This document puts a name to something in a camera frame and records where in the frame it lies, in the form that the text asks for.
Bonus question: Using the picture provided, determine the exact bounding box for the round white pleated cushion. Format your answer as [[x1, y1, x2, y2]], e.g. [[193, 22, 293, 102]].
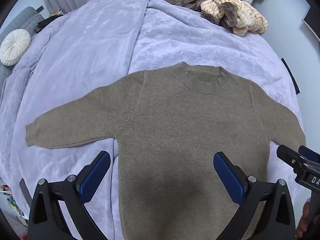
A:
[[0, 29, 32, 66]]

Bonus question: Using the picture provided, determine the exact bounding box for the grey quilted sofa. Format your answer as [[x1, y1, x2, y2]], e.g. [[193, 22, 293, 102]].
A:
[[0, 6, 45, 85]]

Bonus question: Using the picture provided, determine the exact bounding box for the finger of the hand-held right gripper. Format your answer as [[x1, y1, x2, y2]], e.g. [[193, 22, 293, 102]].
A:
[[276, 144, 308, 172], [299, 145, 320, 167]]

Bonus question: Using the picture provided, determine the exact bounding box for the lavender plush blanket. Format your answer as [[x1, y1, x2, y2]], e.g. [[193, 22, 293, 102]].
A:
[[0, 0, 304, 240]]

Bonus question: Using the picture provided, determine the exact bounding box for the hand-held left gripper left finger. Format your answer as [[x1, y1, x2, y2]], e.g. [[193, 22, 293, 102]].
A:
[[27, 151, 112, 240]]

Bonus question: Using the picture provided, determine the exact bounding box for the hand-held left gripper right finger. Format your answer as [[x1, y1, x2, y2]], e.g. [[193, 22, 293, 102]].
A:
[[213, 151, 297, 240]]

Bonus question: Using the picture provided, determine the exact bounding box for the olive brown knit sweater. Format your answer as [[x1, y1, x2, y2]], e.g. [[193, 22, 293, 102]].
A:
[[25, 62, 307, 240]]

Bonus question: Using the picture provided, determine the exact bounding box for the cream brown fuzzy clothes pile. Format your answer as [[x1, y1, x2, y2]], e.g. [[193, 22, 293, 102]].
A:
[[159, 0, 268, 38]]

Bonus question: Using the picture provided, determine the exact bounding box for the person's right hand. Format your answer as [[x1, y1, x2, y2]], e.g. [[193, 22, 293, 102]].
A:
[[296, 197, 320, 239]]

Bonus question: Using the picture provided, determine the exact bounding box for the black bed frame edge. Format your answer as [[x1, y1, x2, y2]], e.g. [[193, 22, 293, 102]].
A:
[[281, 58, 300, 95]]

